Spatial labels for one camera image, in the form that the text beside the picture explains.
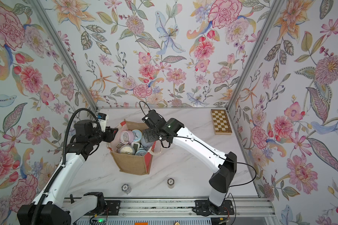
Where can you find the pink round alarm clock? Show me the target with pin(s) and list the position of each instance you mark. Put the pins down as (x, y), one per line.
(127, 136)

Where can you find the small silver cylinder clock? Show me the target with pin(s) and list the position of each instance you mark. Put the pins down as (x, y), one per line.
(126, 188)

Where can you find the white digital clock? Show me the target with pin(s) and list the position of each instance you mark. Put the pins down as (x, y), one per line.
(136, 146)

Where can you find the light blue twin bell clock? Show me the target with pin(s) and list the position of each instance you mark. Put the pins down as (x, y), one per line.
(137, 135)

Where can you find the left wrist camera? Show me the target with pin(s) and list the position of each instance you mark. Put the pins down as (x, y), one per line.
(102, 119)

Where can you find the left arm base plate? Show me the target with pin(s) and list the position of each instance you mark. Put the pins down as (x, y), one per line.
(107, 208)

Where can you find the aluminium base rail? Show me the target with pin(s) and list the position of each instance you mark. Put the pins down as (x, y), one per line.
(187, 207)

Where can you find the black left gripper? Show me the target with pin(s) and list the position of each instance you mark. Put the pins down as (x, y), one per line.
(110, 134)

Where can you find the wooden chess board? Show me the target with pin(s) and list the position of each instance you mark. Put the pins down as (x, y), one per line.
(221, 122)

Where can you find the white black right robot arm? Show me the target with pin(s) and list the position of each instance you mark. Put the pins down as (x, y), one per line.
(223, 165)

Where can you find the mint round alarm clock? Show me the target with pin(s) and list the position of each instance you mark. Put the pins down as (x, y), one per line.
(141, 152)

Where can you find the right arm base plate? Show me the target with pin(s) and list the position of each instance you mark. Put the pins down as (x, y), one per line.
(206, 208)

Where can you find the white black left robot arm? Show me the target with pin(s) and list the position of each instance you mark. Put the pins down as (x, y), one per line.
(47, 208)

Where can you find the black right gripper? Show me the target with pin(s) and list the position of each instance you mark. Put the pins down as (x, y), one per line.
(149, 134)

